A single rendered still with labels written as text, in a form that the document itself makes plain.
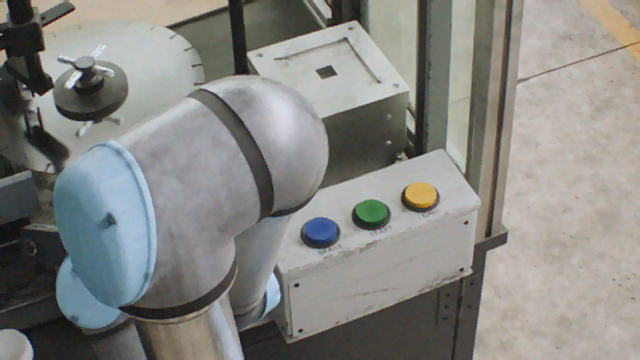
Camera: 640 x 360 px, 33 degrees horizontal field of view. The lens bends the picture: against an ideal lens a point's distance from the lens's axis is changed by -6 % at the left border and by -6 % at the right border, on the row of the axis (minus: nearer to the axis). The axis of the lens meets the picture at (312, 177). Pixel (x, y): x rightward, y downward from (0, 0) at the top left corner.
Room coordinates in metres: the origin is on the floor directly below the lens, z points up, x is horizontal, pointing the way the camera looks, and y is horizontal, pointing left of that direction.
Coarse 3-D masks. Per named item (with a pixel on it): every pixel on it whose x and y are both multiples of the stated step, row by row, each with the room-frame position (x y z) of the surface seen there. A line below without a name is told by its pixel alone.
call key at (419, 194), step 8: (416, 184) 1.01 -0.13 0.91; (424, 184) 1.01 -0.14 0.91; (408, 192) 1.00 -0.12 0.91; (416, 192) 1.00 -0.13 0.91; (424, 192) 1.00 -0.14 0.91; (432, 192) 1.00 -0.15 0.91; (408, 200) 0.99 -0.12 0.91; (416, 200) 0.99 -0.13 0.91; (424, 200) 0.98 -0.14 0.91; (432, 200) 0.98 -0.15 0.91
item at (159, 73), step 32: (64, 32) 1.33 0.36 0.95; (96, 32) 1.32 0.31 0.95; (128, 32) 1.32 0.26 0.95; (160, 32) 1.31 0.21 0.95; (64, 64) 1.25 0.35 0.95; (128, 64) 1.24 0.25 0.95; (160, 64) 1.23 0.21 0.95; (192, 64) 1.23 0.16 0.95; (0, 96) 1.19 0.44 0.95; (128, 96) 1.17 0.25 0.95; (160, 96) 1.17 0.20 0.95; (0, 128) 1.12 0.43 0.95; (32, 128) 1.12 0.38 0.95; (64, 128) 1.11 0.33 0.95; (96, 128) 1.11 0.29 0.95; (128, 128) 1.11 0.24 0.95; (32, 160) 1.06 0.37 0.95; (64, 160) 1.05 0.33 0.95
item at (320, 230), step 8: (312, 224) 0.95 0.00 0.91; (320, 224) 0.95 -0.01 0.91; (328, 224) 0.95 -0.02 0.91; (304, 232) 0.94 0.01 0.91; (312, 232) 0.94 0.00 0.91; (320, 232) 0.94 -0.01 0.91; (328, 232) 0.94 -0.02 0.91; (312, 240) 0.93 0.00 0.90; (320, 240) 0.93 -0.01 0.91; (328, 240) 0.93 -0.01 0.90
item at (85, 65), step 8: (96, 48) 1.22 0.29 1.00; (104, 48) 1.23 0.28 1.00; (88, 56) 1.20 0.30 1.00; (96, 56) 1.21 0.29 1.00; (72, 64) 1.19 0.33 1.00; (80, 64) 1.18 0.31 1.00; (88, 64) 1.18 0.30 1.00; (80, 72) 1.17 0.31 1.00; (88, 72) 1.18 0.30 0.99; (96, 72) 1.17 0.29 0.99; (104, 72) 1.17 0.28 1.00; (112, 72) 1.17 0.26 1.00; (72, 80) 1.16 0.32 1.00; (80, 80) 1.18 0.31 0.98; (88, 80) 1.18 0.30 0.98
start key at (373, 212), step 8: (368, 200) 0.99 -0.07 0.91; (376, 200) 0.99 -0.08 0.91; (360, 208) 0.98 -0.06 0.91; (368, 208) 0.98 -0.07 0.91; (376, 208) 0.98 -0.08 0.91; (384, 208) 0.97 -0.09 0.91; (360, 216) 0.96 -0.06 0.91; (368, 216) 0.96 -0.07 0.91; (376, 216) 0.96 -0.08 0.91; (384, 216) 0.96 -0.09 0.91; (368, 224) 0.95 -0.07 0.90; (376, 224) 0.95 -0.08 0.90
